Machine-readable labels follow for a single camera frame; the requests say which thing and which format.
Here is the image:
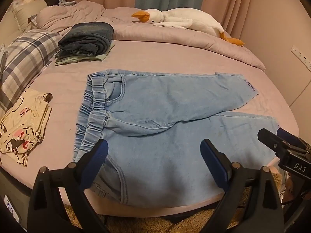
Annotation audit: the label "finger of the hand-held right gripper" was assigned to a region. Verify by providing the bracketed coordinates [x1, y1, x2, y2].
[258, 129, 287, 152]
[276, 128, 311, 152]

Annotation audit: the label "white wall socket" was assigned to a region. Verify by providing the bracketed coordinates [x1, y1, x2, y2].
[291, 45, 311, 70]

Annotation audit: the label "bed with pink sheet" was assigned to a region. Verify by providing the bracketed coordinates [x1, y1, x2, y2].
[0, 36, 300, 224]

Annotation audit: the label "folded green cloth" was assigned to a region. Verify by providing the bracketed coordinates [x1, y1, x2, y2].
[55, 42, 116, 66]

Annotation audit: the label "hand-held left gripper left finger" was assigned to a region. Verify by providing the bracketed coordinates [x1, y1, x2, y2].
[27, 139, 109, 233]

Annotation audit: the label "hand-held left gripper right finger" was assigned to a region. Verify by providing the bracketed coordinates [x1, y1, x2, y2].
[200, 139, 285, 233]

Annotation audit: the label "cream printed cloth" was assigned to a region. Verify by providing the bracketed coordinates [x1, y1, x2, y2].
[0, 89, 52, 167]

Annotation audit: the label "light blue denim pants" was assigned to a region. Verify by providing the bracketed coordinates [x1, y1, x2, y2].
[73, 69, 283, 209]

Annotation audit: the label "pink duvet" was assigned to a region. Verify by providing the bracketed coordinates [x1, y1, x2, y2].
[36, 0, 266, 72]

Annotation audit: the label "folded dark blue jeans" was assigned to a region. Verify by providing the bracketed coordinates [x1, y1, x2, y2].
[58, 22, 114, 57]

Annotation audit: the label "white goose plush toy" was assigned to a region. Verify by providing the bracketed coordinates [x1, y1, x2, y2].
[131, 8, 245, 47]

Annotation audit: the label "white bedside device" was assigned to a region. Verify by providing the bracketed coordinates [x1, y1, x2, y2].
[3, 194, 27, 232]

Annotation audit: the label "plaid pillow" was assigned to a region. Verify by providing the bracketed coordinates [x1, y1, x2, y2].
[0, 29, 63, 113]

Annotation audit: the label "beige pillow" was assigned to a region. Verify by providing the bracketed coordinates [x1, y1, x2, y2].
[11, 0, 48, 32]

